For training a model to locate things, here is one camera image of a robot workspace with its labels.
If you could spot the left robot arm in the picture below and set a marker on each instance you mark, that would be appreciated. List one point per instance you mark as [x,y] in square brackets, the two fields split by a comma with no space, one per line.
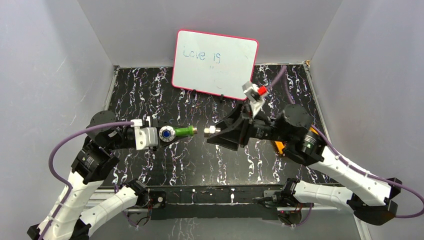
[69,219]

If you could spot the orange parts bin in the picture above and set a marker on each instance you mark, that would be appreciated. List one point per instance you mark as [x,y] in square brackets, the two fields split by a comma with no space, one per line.
[279,147]

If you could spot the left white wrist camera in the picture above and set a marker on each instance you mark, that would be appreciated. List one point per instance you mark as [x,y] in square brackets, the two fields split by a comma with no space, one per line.
[145,133]

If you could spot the pink framed whiteboard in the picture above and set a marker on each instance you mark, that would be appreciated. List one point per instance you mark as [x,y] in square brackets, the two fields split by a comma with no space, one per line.
[212,63]

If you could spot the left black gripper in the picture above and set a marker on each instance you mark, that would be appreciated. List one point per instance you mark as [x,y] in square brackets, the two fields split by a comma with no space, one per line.
[154,125]

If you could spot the silver hex nut fitting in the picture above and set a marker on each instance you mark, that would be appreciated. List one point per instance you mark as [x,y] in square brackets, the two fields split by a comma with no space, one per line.
[211,130]

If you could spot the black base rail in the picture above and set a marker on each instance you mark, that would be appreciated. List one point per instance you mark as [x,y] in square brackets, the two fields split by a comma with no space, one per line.
[217,201]

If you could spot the green water faucet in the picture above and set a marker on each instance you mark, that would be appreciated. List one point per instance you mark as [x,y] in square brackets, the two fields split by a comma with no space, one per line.
[168,133]

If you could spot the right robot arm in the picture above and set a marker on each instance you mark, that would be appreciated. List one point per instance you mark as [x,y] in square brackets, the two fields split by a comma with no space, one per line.
[369,199]

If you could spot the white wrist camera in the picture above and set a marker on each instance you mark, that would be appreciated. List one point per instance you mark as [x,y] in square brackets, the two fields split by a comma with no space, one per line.
[145,133]
[256,96]

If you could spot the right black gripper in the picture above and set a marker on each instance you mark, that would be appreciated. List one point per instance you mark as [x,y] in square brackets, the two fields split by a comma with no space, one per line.
[229,135]

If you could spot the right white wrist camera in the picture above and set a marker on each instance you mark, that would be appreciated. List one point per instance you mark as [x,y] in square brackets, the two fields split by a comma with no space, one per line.
[256,96]

